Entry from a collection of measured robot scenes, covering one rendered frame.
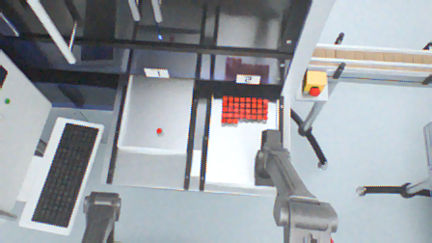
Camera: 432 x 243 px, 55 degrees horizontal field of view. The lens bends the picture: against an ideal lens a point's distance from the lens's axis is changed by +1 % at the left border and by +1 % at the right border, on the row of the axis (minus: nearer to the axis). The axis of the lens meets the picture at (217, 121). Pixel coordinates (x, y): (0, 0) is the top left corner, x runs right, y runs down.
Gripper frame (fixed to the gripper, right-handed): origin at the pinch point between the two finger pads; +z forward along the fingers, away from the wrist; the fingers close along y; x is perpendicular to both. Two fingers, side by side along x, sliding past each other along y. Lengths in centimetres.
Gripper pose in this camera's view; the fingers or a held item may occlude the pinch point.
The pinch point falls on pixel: (262, 175)
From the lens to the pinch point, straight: 139.3
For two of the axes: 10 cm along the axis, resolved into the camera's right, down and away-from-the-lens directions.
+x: -10.0, -0.8, 0.2
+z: -0.1, 3.4, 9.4
